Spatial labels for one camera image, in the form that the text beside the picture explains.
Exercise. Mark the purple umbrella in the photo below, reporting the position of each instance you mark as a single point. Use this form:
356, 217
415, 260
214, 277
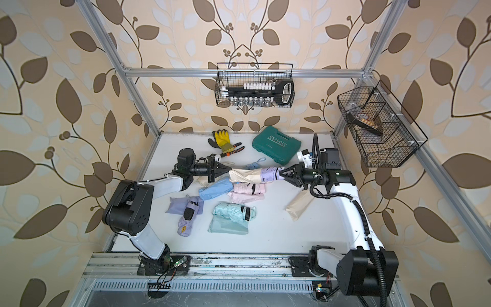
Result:
192, 210

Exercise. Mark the cream sleeved umbrella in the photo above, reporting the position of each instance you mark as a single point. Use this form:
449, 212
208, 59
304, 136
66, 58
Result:
299, 204
245, 176

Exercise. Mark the mint green umbrella sleeve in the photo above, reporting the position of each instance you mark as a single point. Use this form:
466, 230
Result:
225, 226

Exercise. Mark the blue sleeved umbrella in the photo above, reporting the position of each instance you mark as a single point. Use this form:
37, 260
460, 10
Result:
217, 189

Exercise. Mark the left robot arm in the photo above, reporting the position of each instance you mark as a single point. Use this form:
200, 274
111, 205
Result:
128, 211

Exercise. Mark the yellow black work glove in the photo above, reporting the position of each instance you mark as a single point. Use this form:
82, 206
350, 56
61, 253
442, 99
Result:
221, 140

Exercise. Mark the purple umbrella sleeve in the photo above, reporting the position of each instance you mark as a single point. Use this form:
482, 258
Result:
178, 205

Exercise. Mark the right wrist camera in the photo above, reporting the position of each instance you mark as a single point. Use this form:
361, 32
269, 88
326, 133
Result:
306, 157

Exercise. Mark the right wire basket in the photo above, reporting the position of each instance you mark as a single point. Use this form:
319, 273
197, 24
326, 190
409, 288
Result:
402, 136

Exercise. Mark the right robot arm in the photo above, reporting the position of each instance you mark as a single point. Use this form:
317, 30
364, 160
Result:
367, 268

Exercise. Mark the wire basket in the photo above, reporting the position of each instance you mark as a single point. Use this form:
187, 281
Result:
241, 72
402, 136

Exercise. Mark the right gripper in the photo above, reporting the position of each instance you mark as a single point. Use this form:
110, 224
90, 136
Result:
298, 171

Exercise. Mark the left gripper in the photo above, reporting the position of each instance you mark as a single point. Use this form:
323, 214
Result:
218, 169

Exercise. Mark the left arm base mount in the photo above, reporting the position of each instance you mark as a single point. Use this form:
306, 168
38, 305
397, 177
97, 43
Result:
166, 264

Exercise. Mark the orange black pliers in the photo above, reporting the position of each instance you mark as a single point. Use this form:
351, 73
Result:
238, 147

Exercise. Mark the back wire basket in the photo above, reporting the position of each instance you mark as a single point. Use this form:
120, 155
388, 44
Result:
241, 72

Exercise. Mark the aluminium front rail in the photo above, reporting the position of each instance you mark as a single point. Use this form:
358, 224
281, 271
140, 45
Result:
234, 266

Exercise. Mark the beige sleeved umbrella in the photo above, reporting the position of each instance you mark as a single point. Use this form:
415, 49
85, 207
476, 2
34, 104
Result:
203, 181

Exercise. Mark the black socket set holder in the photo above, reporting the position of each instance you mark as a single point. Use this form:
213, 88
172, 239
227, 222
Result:
275, 92

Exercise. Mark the tool in right basket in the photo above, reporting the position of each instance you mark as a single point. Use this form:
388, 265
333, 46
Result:
365, 124

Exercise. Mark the green plastic tool case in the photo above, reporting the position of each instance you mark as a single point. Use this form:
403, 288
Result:
280, 147

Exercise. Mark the pink sleeved umbrella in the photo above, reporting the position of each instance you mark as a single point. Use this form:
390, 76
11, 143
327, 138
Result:
245, 198

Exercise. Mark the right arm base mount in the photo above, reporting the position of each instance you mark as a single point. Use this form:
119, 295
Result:
301, 267

